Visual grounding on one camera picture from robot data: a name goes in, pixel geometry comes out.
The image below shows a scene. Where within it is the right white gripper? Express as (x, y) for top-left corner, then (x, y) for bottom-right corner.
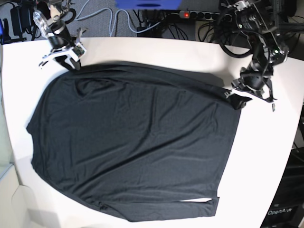
(39, 28), (87, 71)

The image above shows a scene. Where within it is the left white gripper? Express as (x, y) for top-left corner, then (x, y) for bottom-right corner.
(224, 67), (276, 112)

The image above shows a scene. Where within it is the black long-sleeve T-shirt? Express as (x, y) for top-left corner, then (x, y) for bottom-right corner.
(27, 64), (242, 222)

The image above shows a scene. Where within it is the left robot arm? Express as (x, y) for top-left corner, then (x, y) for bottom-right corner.
(214, 0), (289, 106)

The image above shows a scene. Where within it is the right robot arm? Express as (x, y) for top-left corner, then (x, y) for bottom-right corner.
(33, 0), (86, 71)

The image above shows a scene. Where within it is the black power adapter brick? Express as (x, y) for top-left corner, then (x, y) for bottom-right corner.
(10, 5), (32, 37)

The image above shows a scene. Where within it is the blue plastic box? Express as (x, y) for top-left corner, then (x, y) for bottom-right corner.
(115, 0), (182, 10)

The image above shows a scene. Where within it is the black OpenArm equipment case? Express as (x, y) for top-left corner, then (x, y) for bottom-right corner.
(261, 147), (304, 228)

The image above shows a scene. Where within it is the light blue cable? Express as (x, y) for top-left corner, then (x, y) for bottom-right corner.
(75, 8), (143, 38)

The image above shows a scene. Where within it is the black power strip red switch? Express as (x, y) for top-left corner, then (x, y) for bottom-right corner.
(177, 10), (220, 21)

